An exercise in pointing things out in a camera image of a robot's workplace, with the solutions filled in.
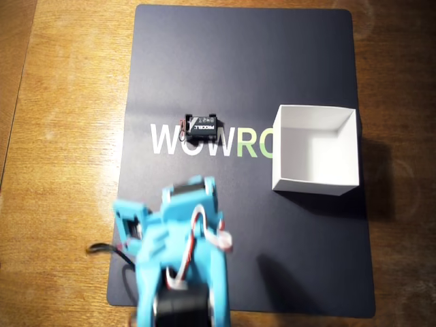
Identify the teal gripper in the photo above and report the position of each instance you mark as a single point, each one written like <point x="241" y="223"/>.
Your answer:
<point x="189" y="191"/>

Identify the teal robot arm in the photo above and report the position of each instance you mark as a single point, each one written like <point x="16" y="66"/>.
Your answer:
<point x="150" y="279"/>

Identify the white open box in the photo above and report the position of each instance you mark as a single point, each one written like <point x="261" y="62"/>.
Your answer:
<point x="323" y="156"/>

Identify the black mat with WOWRO print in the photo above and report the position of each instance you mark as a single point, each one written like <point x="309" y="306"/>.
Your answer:
<point x="238" y="68"/>

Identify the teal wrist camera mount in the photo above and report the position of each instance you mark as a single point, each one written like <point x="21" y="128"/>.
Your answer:
<point x="131" y="207"/>

